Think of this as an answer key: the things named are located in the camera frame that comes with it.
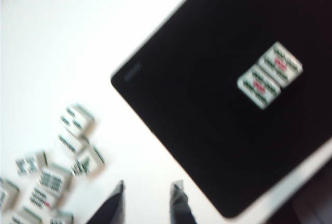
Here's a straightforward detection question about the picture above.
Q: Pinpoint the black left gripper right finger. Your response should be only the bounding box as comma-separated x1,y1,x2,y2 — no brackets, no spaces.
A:
170,179,199,224

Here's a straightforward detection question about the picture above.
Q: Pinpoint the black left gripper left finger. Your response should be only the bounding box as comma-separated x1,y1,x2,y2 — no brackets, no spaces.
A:
85,180,126,224

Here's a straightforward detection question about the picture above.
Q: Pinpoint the five-bamboo mahjong tile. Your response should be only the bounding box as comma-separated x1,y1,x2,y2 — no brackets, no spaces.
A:
237,65,283,110
257,41,303,89

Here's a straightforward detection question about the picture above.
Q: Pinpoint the two-bamboo mahjong tile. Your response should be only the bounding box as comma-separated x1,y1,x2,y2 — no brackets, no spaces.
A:
56,130,89,155

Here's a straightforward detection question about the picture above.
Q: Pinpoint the four-bamboo mahjong tile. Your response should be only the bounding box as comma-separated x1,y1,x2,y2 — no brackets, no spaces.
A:
10,207,44,224
59,104,95,138

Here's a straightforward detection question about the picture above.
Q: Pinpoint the zigzag eight-bamboo mahjong tile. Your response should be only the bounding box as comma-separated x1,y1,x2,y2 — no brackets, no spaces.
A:
15,151,49,177

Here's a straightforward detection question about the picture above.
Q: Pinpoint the black rectangular mat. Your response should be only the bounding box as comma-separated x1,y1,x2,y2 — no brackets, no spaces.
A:
110,0,332,219

